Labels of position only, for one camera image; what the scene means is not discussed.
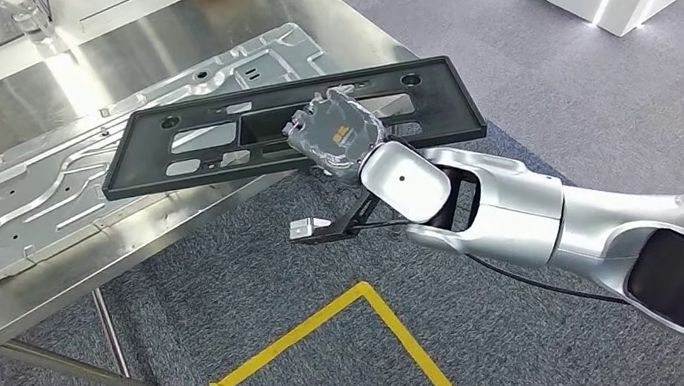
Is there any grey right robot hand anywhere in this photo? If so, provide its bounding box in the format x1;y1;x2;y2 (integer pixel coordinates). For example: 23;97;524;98
276;81;394;193

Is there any black plastic panel part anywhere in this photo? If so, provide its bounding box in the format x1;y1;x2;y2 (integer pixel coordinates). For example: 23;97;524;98
89;50;491;203

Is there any stainless steel workbench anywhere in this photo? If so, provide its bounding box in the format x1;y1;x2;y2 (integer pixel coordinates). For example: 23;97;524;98
0;0;472;386

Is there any yellow floor tape square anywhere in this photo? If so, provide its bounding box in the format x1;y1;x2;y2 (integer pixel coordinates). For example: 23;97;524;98
196;268;467;386

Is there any white table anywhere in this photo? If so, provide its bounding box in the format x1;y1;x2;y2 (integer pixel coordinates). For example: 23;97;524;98
0;0;276;87

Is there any stamped grey metal plate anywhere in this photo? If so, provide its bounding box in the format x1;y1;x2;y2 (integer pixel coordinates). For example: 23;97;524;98
0;14;368;282

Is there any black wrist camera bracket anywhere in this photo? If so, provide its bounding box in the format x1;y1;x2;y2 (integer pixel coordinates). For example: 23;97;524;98
284;188;389;249

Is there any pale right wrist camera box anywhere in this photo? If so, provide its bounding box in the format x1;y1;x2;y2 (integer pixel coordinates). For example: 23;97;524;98
286;214;335;242

